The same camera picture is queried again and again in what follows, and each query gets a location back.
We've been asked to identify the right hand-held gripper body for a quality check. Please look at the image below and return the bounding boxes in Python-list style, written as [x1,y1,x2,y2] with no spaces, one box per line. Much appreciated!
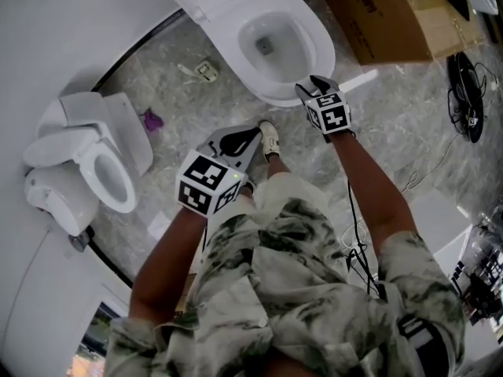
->
[295,75,352,135]

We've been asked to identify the person's patterned shirt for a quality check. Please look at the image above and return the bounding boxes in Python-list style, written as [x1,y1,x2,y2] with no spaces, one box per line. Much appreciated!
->
[104,198,467,377]

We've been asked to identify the tangled black cable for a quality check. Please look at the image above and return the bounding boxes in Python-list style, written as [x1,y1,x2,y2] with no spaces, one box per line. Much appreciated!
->
[447,60,500,133]

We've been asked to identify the glossy black oval panel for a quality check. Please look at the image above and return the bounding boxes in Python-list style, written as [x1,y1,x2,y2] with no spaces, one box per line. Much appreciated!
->
[446,51,485,144]

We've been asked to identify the large cardboard box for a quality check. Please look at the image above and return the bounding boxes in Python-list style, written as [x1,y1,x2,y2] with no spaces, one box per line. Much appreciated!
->
[310,0,488,67]

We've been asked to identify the white rectangular basin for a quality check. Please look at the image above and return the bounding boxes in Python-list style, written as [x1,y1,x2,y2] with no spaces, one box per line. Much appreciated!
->
[410,192,476,278]

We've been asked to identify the person's right leg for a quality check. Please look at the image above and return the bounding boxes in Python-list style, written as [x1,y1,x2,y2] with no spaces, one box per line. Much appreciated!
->
[266,155,292,184]

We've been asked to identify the white paper sheet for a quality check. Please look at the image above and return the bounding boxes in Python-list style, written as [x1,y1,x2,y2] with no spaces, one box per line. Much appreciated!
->
[147,210,174,240]

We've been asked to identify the person's pale shorts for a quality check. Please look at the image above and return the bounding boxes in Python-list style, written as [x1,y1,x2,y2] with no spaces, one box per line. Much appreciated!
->
[251,170,333,227]

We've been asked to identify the person's chest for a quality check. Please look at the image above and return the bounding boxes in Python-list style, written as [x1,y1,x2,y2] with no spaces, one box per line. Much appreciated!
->
[270,347,307,377]

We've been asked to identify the grey pipe fitting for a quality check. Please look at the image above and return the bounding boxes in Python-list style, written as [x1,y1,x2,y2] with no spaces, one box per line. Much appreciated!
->
[68,228,95,253]

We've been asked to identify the white flat strip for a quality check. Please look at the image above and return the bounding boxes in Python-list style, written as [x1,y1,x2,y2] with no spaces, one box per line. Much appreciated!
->
[340,68,379,93]

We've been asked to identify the black white shoulder strap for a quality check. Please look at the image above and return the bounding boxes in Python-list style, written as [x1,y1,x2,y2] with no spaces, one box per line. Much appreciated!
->
[397,315,449,368]

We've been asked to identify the thin white cable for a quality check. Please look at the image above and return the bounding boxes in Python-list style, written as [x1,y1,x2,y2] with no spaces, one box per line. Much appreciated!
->
[400,131,461,194]

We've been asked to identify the purple cloth scrap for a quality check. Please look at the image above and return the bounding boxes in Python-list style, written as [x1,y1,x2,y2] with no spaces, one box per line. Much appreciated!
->
[139,108,165,134]

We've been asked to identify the beige plastic fitting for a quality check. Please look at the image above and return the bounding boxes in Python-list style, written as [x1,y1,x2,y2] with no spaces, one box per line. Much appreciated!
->
[177,60,221,84]

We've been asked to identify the white boxy toilet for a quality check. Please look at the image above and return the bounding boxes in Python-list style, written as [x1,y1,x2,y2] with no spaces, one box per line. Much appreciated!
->
[22,91,154,214]

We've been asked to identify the person's right forearm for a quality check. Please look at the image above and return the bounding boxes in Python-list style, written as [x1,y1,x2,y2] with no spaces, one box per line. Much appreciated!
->
[332,131,413,251]

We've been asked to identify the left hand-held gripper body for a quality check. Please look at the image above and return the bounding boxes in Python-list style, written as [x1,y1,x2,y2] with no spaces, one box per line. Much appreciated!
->
[175,126,263,219]

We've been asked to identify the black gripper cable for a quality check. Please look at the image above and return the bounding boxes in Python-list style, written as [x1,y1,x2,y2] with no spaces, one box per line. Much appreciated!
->
[346,178,380,298]

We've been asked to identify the person's left forearm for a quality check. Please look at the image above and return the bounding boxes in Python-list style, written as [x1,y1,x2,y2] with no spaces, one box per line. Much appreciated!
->
[129,208,209,321]

